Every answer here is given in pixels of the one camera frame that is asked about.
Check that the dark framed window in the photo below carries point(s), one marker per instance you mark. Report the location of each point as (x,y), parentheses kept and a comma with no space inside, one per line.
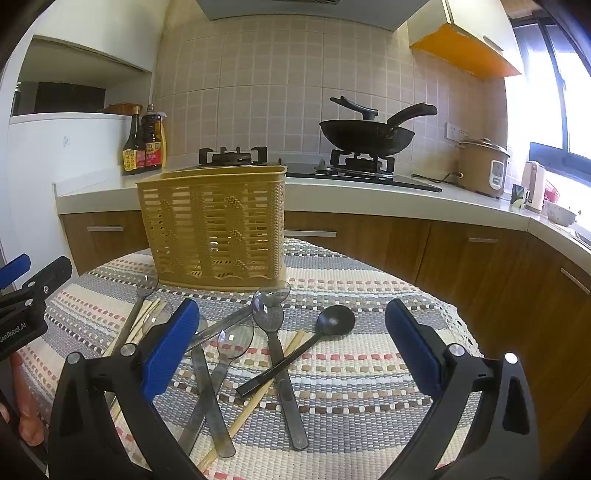
(549,92)

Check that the striped woven table mat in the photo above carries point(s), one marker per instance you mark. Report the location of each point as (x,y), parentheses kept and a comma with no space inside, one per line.
(351,369)

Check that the black gas cooktop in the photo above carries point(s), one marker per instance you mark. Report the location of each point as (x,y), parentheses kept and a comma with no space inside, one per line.
(369,177)

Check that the black cooking spatula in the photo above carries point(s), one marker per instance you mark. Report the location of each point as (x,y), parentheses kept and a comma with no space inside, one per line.
(355,107)

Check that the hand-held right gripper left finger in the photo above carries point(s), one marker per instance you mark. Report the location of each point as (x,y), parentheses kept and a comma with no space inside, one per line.
(170,353)

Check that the wooden chopstick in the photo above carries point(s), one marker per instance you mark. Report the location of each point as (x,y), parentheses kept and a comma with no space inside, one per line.
(248,406)
(144,318)
(151,321)

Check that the clear plastic spoon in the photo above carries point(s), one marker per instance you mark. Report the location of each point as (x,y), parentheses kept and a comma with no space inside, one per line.
(214,415)
(277,291)
(160,311)
(147,285)

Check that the metal spoon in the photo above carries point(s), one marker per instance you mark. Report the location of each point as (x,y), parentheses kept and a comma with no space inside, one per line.
(288,397)

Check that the red container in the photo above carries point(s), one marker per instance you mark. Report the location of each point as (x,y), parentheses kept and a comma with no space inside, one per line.
(551,191)

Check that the black plastic spoon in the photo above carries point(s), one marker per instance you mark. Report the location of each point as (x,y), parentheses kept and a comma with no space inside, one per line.
(334,320)

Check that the yellow cap sauce bottle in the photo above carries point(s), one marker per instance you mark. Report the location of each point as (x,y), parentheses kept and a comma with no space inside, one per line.
(154,138)

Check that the black wok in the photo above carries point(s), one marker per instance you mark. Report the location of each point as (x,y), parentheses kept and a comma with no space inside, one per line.
(364,136)

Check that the yellow plastic utensil basket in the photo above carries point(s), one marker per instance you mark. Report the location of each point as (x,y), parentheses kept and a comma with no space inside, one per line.
(207,221)

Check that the white kitchen counter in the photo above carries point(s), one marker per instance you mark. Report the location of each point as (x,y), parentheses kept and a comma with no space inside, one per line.
(101,191)

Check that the printed ceramic mug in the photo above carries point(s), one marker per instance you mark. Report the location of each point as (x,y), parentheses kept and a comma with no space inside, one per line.
(519,198)

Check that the grey range hood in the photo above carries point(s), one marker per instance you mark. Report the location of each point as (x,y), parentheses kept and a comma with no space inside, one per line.
(300,11)

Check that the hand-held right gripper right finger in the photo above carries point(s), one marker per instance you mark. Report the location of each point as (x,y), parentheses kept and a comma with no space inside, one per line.
(411,350)

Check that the white wall outlet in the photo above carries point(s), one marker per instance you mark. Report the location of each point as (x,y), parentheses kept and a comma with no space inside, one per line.
(456,131)

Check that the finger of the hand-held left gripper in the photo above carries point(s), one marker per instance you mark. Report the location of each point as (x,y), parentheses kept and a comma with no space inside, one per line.
(46,282)
(14,273)

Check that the dark soy sauce bottle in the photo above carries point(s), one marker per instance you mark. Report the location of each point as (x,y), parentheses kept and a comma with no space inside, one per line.
(134,150)

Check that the brown wicker tray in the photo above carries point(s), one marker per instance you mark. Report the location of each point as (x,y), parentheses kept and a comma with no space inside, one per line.
(119,109)

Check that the beige rice cooker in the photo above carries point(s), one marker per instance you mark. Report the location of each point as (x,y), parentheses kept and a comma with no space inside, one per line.
(478,166)

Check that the orange white wall cabinet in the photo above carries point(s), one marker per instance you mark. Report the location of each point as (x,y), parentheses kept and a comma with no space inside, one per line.
(466,50)

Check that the metal fork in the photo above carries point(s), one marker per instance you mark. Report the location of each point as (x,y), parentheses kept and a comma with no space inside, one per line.
(235,344)

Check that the person's left hand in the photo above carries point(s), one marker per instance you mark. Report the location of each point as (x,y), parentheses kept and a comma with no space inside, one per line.
(28,415)

